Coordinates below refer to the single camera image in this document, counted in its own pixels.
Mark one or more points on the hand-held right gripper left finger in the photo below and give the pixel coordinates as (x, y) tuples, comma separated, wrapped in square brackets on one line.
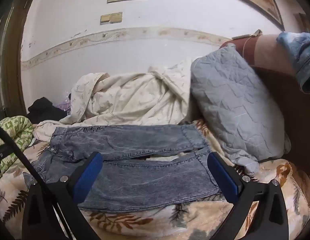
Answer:
[(88, 177)]

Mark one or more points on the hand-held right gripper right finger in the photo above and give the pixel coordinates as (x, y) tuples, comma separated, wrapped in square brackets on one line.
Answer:
[(225, 180)]

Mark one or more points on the grey-blue denim pants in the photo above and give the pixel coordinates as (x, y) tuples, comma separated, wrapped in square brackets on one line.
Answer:
[(145, 180)]

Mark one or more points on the green patterned quilt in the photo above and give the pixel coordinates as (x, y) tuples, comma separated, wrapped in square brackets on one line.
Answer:
[(17, 130)]

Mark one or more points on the black cloth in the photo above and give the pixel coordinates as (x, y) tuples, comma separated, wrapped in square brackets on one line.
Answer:
[(44, 110)]

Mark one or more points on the purple cloth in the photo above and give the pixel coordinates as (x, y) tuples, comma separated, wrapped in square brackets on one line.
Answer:
[(65, 107)]

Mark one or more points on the grey quilted pillow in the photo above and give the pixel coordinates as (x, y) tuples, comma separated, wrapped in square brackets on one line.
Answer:
[(232, 105)]

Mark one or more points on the leaf-print fleece blanket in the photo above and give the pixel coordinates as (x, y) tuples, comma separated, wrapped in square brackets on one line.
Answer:
[(157, 225)]

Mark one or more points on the cream leaf-print duvet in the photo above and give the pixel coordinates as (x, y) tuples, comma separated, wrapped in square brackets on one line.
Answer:
[(132, 100)]

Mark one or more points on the brown bed headboard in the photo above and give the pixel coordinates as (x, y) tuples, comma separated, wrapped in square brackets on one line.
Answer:
[(282, 92)]

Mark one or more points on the light blue denim garment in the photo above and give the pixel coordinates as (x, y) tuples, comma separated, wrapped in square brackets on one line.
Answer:
[(302, 62)]

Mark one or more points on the beige cloth scrap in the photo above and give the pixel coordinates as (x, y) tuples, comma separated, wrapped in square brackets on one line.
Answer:
[(255, 33)]

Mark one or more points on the beige wall switch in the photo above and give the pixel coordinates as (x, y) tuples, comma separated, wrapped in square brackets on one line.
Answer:
[(116, 17), (105, 19)]

